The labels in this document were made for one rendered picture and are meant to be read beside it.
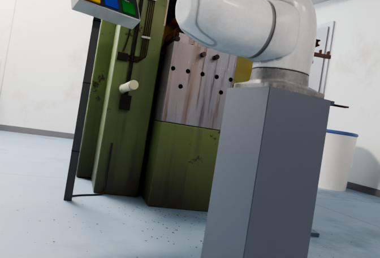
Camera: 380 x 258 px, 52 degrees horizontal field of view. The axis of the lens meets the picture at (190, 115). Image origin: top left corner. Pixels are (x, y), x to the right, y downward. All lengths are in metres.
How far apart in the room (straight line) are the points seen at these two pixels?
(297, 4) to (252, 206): 0.52
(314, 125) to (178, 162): 1.25
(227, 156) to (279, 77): 0.25
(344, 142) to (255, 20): 3.73
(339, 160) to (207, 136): 2.61
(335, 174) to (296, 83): 3.63
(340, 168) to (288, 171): 3.63
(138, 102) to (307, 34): 1.44
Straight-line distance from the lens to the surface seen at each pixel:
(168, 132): 2.15
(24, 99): 5.65
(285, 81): 1.02
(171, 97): 2.15
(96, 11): 1.98
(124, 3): 2.06
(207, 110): 2.20
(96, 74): 2.74
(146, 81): 2.33
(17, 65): 5.66
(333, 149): 4.58
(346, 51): 5.55
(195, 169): 2.21
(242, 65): 2.51
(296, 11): 1.05
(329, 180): 4.62
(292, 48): 1.03
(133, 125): 2.31
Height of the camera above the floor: 0.48
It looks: 1 degrees up
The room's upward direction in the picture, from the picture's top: 9 degrees clockwise
